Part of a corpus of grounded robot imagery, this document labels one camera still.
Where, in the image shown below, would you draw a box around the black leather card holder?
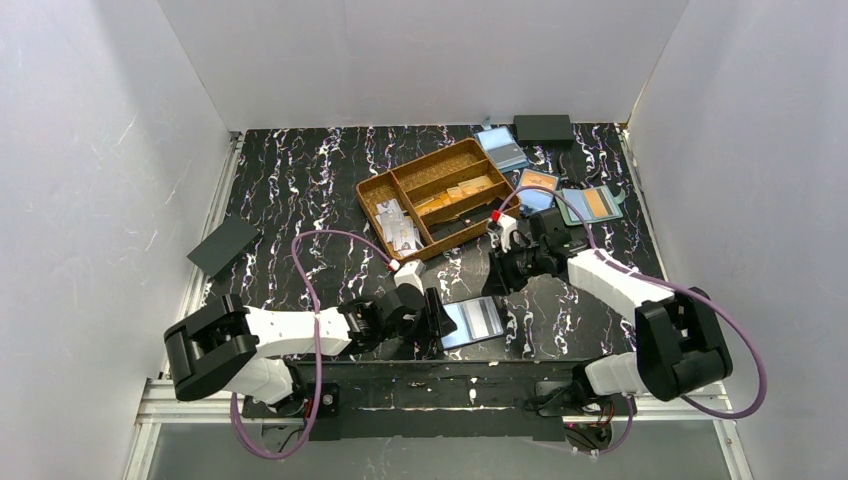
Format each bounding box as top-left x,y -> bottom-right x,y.
439,296 -> 507,350

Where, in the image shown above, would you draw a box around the green card wallet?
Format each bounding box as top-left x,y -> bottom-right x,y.
556,185 -> 624,226

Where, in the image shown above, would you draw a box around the dark grey card case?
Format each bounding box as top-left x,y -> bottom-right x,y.
187,215 -> 261,277

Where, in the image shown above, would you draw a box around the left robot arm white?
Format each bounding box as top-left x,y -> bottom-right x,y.
164,284 -> 457,405

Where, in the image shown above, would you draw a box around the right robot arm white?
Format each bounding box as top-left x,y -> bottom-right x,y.
482,227 -> 733,403

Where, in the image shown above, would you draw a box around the blue card holder orange card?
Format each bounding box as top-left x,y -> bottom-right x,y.
516,168 -> 559,216

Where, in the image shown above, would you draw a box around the black cards in tray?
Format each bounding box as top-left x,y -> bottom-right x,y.
428,199 -> 500,241

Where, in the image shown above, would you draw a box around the tan cards in tray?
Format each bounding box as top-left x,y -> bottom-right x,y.
415,175 -> 494,215

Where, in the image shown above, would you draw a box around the white cards in tray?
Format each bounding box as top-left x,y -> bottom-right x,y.
376,198 -> 423,257

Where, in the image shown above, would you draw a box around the light blue card holder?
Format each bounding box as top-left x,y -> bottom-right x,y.
474,126 -> 529,173

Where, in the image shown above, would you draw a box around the brown woven organizer tray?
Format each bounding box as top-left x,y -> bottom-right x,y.
355,138 -> 514,262

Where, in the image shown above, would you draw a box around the black box at back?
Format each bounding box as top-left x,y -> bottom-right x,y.
513,115 -> 575,145

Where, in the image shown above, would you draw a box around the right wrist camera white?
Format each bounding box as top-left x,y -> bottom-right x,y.
487,210 -> 517,252

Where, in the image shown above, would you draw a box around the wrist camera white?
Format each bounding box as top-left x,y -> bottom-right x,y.
388,259 -> 425,293
487,210 -> 517,252

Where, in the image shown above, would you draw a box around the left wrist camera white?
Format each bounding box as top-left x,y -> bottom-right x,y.
388,259 -> 425,293

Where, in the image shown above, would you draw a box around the aluminium frame rail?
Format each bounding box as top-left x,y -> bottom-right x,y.
123,131 -> 245,479

